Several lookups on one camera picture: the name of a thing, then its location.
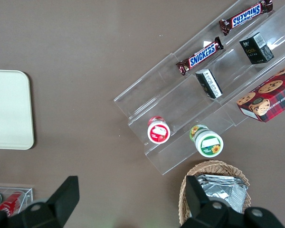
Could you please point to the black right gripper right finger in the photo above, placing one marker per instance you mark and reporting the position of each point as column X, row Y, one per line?
column 199, row 209

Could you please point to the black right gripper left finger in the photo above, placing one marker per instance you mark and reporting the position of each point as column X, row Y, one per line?
column 61, row 202

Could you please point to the light wicker basket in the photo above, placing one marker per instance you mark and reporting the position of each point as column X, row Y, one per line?
column 218, row 166

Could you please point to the beige plastic tray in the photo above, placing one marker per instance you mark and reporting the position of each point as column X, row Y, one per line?
column 9, row 109

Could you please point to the clear acrylic bottle rack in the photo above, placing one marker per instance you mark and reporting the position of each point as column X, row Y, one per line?
column 28, row 197

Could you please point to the silver foil packet stack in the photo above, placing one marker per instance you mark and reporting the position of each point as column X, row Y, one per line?
column 230, row 192

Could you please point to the green lidded cup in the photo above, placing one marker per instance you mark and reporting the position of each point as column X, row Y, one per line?
column 209, row 145

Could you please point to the red lidded cup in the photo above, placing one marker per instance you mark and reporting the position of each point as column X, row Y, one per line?
column 158, row 133

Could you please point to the clear acrylic stepped shelf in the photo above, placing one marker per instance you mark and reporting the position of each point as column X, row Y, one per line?
column 180, row 99

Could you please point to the small black carton box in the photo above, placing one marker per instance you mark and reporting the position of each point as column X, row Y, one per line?
column 210, row 84
column 253, row 51

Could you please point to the red plaid cookie box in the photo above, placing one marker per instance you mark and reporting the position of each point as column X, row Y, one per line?
column 268, row 97

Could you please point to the Snickers chocolate bar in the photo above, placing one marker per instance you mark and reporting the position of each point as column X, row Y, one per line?
column 245, row 15
column 200, row 55

